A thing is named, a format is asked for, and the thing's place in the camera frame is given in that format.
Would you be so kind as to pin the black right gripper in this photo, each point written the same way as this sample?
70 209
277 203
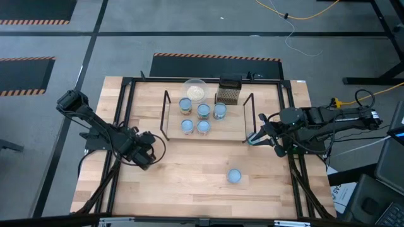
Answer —
277 134

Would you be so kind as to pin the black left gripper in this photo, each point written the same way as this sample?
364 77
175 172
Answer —
140 151

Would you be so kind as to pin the blue cup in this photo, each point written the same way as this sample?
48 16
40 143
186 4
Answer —
203 126
185 104
220 109
234 175
203 109

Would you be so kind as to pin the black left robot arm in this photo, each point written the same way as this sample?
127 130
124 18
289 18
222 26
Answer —
94 123

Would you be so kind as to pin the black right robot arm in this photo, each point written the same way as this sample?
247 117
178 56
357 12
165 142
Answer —
341 118

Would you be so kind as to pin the wooden shelf with black legs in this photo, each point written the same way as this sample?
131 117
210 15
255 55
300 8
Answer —
233 126

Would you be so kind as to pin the metal box grater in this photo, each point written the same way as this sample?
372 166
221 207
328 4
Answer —
228 94

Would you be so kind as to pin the small white sticker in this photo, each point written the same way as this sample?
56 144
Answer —
301 81

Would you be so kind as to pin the heap of oats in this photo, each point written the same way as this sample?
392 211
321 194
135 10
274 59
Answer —
195 93

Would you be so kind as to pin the clear glass bowl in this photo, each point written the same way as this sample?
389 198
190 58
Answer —
187 84

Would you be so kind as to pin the black mat with hazard stripes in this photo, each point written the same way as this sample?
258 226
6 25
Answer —
214 67
22 75
31 9

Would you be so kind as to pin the white printed paper sheet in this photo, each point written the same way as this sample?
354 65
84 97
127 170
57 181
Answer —
342 197

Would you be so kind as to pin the dark grey keyboard desk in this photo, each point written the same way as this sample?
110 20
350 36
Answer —
363 201

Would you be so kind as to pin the black chair leg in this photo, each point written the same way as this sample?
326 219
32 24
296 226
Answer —
9 145

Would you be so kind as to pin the laptop with blue screen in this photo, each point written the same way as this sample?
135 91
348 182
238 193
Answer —
398 126

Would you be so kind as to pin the black keyboard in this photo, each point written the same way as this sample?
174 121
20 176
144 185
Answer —
393 216

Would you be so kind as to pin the black aluminium table frame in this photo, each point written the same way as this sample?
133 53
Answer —
158 79

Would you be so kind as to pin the silver aluminium bracket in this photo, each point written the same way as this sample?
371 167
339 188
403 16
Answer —
113 221
290 224

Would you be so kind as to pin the black desk leg frame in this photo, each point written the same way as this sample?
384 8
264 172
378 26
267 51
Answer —
372 81

